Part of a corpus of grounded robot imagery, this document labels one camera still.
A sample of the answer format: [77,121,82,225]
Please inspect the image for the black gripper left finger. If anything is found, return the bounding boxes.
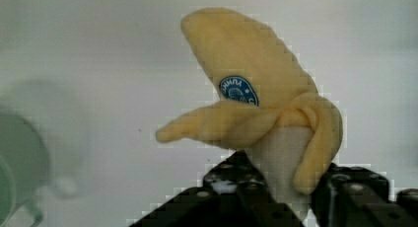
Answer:
[129,151,304,227]

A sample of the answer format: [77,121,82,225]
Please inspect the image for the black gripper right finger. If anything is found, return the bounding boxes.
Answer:
[311,164,418,227]

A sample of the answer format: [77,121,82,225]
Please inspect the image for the yellow plush peeled banana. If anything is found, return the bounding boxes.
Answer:
[156,8,343,219]

